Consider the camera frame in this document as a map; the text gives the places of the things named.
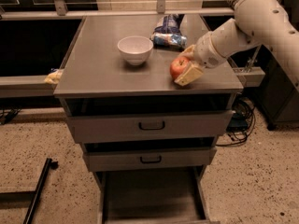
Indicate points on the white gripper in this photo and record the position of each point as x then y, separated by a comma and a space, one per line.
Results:
205, 52

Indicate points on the red apple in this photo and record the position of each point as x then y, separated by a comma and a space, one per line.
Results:
178, 66

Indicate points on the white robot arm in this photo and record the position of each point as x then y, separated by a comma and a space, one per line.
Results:
255, 23

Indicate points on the grey drawer cabinet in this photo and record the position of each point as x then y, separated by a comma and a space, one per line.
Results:
97, 81

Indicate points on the grey middle drawer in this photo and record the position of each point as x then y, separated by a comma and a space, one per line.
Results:
148, 159

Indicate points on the grey drawer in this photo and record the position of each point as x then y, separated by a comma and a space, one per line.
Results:
153, 196
148, 159
122, 128

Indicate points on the grey top drawer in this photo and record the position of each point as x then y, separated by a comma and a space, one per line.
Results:
122, 128

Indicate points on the grey bottom drawer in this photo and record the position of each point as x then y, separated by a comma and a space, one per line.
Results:
153, 196

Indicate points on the blue chip bag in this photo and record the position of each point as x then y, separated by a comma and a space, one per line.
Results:
167, 32

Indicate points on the white bowl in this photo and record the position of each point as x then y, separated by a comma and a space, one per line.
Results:
135, 49

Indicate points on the dark cabinet right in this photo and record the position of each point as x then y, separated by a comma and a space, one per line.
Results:
276, 97

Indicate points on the black metal bar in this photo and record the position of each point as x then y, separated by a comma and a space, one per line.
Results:
49, 164

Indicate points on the yellow sponge on rail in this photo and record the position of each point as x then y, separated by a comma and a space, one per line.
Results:
54, 77

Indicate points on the grey metal rail frame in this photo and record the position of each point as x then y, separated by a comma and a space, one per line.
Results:
19, 18

